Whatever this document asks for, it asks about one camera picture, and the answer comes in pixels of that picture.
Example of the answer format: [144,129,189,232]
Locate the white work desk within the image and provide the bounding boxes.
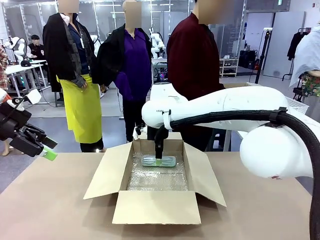
[4,59,49,106]

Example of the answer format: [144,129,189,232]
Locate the black bags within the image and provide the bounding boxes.
[238,49,259,71]

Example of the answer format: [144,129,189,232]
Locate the green glasses case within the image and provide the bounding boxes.
[140,154,179,168]

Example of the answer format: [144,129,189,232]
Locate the mannequin with purple shirt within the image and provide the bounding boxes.
[96,0,154,144]

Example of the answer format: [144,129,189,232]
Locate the computer tower with coloured fan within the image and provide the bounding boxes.
[154,65,169,84]

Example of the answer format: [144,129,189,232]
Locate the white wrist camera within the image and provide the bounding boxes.
[24,88,42,105]
[133,122,148,140]

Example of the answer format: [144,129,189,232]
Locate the white shoe shelf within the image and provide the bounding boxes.
[219,57,239,78]

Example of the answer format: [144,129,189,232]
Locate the large cardboard box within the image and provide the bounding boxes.
[83,131,227,226]

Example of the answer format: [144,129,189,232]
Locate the figure in light grey shirt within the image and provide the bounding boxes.
[289,24,320,118]

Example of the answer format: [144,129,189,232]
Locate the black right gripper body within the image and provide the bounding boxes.
[146,124,166,146]

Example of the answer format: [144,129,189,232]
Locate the person in maroon shirt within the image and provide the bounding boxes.
[166,0,226,152]

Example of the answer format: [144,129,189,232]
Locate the mannequin with yellow apron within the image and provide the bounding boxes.
[42,0,105,154]

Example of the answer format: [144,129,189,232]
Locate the seated person in dark jacket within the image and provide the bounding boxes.
[27,34,48,61]

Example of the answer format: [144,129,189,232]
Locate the white plastic basket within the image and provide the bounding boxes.
[284,95,310,116]

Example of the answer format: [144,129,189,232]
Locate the black tripod stand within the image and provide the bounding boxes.
[254,27,274,85]

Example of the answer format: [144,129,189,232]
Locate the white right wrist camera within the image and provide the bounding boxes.
[133,122,148,140]

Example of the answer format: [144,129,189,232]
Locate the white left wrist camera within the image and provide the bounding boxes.
[24,88,42,105]

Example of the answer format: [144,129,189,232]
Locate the black corrugated cable conduit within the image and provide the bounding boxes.
[153,107,320,240]

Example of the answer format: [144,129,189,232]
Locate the grey plastic stool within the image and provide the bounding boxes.
[211,131,232,152]

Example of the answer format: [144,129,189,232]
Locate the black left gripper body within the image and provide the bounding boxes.
[0,108,48,158]

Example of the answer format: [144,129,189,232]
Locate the clothes rack with black garment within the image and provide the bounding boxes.
[281,27,312,82]

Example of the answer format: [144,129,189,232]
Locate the clear bubble wrap sheet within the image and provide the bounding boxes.
[126,151,190,192]

